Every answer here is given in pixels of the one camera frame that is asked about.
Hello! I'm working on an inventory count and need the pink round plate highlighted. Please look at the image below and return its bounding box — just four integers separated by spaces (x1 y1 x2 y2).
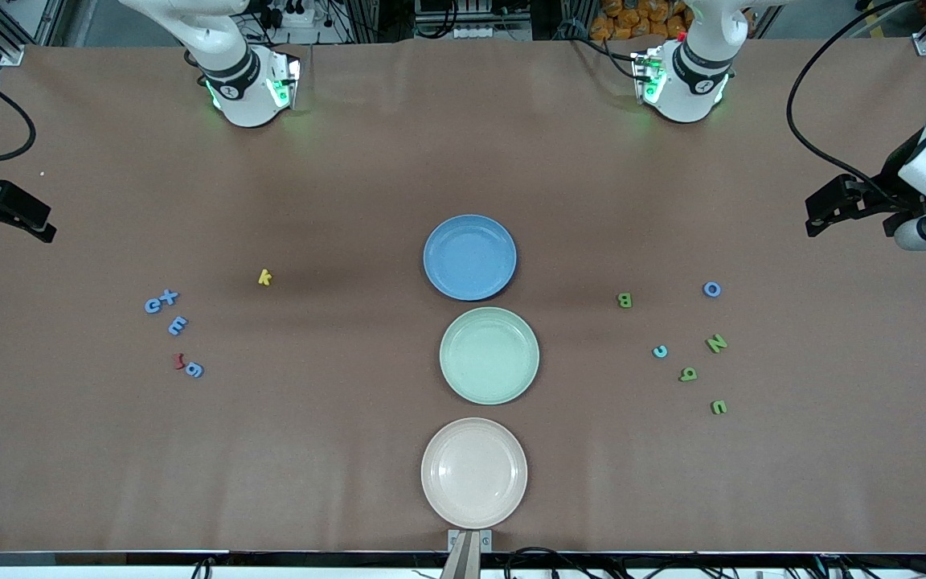
420 417 529 530

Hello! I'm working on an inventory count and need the brown table cover sheet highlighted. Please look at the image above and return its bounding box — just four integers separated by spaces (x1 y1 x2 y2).
0 36 926 556

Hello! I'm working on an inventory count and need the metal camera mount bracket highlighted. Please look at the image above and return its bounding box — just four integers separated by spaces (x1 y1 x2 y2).
447 529 494 579

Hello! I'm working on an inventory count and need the metal table edge rail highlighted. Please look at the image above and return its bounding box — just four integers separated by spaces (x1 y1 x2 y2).
0 551 926 579

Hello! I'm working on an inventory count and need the blue round plate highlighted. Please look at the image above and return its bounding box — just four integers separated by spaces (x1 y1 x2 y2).
423 214 518 302

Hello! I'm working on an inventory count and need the green round plate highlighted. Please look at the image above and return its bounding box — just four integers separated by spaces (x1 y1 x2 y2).
439 306 541 405

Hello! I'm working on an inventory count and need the orange packaged goods pile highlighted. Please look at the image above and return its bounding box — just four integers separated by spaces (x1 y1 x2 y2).
589 0 693 43

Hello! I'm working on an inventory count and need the power strip with black plugs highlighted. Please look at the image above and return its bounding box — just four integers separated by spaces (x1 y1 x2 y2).
258 0 315 29

